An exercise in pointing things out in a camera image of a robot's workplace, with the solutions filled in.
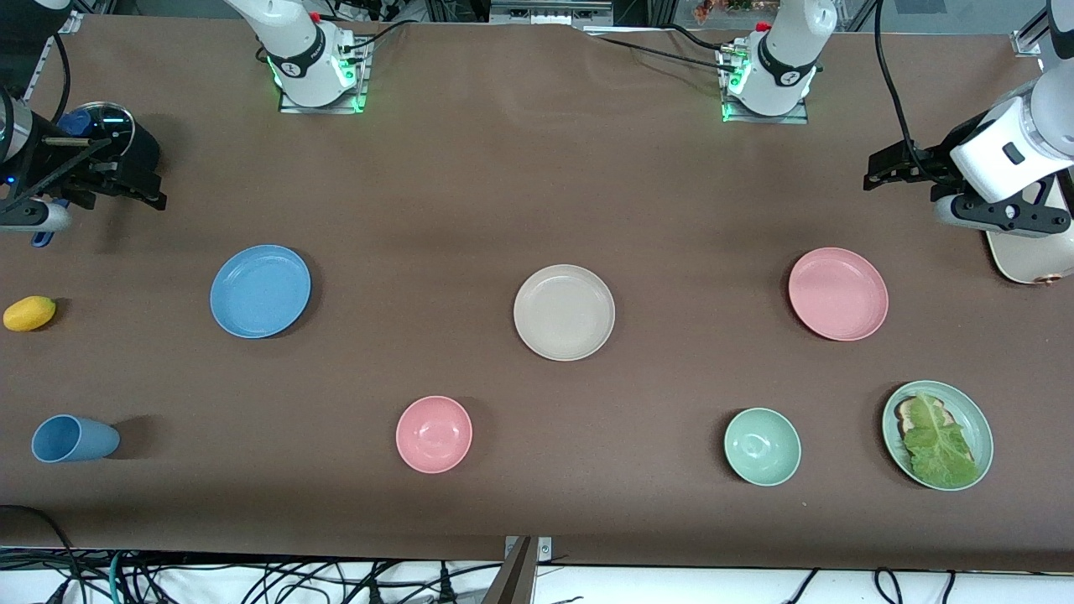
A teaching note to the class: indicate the pink plate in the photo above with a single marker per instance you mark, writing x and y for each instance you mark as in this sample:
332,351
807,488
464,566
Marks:
837,294

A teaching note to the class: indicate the blue cup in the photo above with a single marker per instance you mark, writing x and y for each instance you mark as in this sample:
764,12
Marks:
71,439

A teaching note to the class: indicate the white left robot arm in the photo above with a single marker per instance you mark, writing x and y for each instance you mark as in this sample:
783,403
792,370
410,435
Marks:
789,50

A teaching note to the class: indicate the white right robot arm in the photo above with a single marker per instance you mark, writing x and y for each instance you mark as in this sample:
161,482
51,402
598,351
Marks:
294,59

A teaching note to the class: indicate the metal clamp bracket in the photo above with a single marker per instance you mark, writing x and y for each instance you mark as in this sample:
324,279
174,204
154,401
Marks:
545,549

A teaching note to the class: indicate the green plate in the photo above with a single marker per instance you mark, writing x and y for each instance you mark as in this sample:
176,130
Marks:
973,411

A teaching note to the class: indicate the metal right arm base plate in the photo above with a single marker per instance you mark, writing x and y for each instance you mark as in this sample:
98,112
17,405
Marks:
289,106

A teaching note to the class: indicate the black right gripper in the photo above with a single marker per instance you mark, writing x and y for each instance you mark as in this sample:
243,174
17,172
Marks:
126,151

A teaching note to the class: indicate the blue plate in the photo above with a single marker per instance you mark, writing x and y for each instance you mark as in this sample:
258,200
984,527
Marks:
260,292

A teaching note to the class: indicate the green lettuce leaf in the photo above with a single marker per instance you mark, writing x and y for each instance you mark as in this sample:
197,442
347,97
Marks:
940,453

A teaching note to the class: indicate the aluminium frame rail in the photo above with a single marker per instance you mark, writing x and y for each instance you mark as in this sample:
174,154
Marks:
1025,40
71,21

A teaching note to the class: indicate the brown table cover cloth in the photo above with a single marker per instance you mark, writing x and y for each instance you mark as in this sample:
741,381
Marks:
503,168

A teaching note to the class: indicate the yellow lemon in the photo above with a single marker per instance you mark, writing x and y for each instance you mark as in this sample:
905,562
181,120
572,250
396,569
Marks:
29,313

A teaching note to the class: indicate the pink bowl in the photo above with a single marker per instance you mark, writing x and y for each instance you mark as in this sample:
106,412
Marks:
434,434

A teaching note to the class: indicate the dark brown support leg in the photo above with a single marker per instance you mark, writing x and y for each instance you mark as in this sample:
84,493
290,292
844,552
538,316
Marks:
512,583

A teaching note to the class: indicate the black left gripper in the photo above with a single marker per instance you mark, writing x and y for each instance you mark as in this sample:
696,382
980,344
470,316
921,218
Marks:
930,162

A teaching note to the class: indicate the beige toaster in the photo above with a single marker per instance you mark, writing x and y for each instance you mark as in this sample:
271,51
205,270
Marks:
1032,260

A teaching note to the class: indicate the orange red toy food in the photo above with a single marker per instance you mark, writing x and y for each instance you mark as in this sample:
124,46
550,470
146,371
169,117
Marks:
713,8

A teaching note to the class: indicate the beige plate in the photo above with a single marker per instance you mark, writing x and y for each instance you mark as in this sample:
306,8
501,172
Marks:
564,312

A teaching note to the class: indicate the green bowl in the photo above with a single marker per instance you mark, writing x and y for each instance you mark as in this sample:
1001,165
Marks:
762,446

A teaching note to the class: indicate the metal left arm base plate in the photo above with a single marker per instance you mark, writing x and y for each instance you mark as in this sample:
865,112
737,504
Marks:
797,117

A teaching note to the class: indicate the toast bread slice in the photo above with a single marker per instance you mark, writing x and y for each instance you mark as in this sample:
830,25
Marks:
904,411

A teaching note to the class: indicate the grey metal frame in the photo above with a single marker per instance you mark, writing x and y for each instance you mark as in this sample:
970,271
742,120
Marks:
550,10

